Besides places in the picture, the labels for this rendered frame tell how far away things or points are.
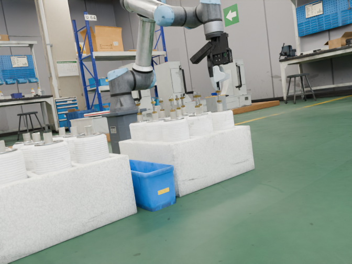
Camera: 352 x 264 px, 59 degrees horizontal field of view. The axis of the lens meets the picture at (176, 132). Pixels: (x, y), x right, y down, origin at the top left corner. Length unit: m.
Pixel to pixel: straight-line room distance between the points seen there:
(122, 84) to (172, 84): 2.23
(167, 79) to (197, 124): 2.81
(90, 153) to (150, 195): 0.21
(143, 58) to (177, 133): 0.74
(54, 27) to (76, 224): 7.07
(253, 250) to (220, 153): 0.54
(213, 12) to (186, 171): 0.60
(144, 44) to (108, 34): 4.94
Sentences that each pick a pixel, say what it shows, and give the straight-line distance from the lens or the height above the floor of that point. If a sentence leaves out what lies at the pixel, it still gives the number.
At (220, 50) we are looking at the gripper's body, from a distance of 1.22.
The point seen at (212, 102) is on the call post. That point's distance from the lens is 1.49.
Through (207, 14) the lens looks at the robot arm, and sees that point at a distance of 1.26.
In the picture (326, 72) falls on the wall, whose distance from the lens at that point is 6.26.
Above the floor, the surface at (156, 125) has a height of 0.24.
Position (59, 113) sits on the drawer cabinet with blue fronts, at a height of 0.37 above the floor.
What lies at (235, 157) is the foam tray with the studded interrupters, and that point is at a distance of 1.21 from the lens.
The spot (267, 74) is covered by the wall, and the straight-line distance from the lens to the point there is 6.83.
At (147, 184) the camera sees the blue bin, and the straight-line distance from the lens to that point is 0.93.
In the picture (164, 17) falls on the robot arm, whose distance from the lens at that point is 1.24.
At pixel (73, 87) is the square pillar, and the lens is 7.64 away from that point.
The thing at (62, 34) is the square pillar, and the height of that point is 2.15.
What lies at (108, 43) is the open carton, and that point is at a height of 1.62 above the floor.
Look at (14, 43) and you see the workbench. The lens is 6.98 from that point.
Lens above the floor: 0.32
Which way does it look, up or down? 6 degrees down
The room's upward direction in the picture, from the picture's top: 8 degrees counter-clockwise
